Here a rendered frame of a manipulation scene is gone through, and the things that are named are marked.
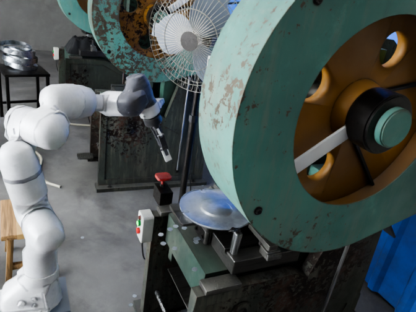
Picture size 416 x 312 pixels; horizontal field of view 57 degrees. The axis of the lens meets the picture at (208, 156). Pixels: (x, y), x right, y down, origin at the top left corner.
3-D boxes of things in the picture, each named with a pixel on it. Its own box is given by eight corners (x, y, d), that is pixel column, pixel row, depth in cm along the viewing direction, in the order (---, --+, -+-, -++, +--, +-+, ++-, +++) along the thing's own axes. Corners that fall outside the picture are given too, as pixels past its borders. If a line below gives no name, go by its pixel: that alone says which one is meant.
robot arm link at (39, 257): (36, 297, 121) (33, 234, 111) (18, 263, 134) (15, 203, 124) (70, 285, 128) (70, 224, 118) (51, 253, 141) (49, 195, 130)
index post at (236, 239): (232, 255, 137) (236, 233, 133) (228, 250, 140) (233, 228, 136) (238, 254, 139) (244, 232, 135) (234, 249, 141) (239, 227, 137)
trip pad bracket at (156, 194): (156, 228, 176) (161, 191, 168) (150, 216, 184) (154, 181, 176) (169, 226, 179) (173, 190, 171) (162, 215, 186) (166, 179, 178)
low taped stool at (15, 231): (4, 248, 223) (0, 199, 210) (48, 241, 234) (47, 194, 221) (5, 290, 196) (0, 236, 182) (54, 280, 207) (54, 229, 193)
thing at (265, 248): (267, 261, 137) (273, 238, 133) (244, 233, 151) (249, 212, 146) (280, 258, 140) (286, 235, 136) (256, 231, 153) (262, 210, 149)
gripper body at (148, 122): (139, 114, 160) (147, 133, 165) (145, 122, 153) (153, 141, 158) (156, 108, 161) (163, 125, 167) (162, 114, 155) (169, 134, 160)
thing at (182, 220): (177, 253, 142) (181, 223, 137) (164, 231, 153) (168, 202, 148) (235, 243, 153) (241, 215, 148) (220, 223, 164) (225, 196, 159)
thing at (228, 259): (231, 275, 137) (234, 262, 134) (185, 207, 173) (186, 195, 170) (298, 260, 150) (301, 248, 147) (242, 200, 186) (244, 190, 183)
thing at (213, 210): (231, 187, 168) (231, 185, 168) (265, 225, 145) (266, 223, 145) (169, 192, 156) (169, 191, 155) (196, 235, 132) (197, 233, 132)
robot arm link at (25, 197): (8, 188, 109) (-8, 161, 121) (31, 251, 122) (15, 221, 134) (47, 174, 115) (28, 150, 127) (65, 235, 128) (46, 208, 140)
